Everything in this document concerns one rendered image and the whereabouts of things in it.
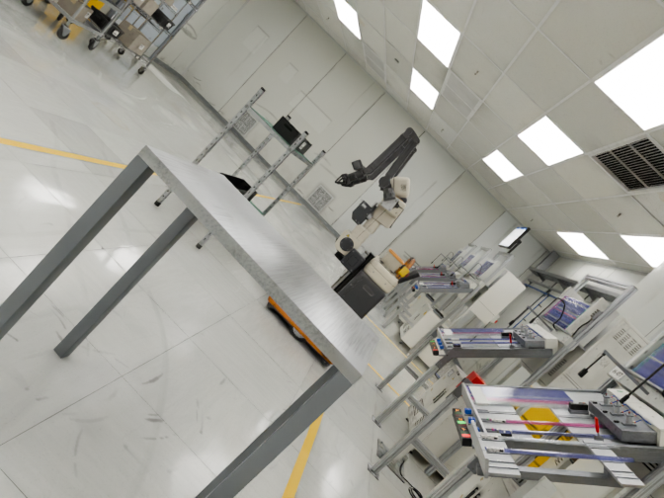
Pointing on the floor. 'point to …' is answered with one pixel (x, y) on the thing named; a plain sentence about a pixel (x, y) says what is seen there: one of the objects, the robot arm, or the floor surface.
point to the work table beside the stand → (324, 393)
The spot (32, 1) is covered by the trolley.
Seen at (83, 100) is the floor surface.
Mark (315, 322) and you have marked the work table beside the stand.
